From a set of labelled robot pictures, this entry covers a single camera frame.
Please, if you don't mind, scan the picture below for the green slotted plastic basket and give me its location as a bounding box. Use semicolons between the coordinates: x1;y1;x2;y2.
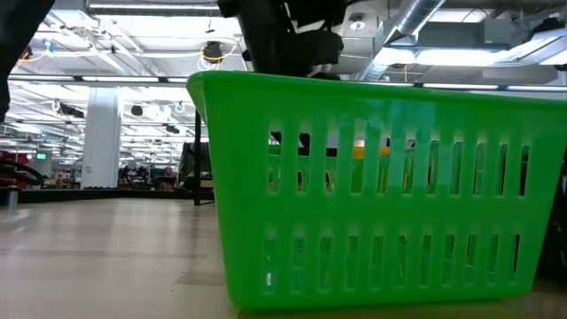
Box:
185;69;567;311

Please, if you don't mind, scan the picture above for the black ceiling camera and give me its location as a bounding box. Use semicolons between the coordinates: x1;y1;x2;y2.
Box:
202;40;225;64

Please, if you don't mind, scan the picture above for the silver round ceiling duct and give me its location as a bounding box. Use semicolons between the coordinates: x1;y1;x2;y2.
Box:
358;0;447;82

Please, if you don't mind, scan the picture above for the white pillar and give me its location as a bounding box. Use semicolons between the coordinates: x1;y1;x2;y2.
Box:
81;86;123;190

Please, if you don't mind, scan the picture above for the black vertical frame post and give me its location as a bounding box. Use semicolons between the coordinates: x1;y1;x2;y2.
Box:
193;109;204;207

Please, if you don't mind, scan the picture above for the small metal cylinder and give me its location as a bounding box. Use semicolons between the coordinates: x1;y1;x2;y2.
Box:
6;184;19;212

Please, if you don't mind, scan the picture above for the grey rectangular ceiling duct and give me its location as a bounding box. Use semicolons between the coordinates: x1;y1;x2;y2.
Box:
416;19;532;50

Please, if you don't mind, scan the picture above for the long ceiling light strip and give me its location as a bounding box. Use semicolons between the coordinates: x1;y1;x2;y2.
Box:
420;82;567;93
8;74;188;85

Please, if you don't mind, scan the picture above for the ceiling light fixture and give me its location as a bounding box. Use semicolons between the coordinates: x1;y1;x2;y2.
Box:
83;0;221;18

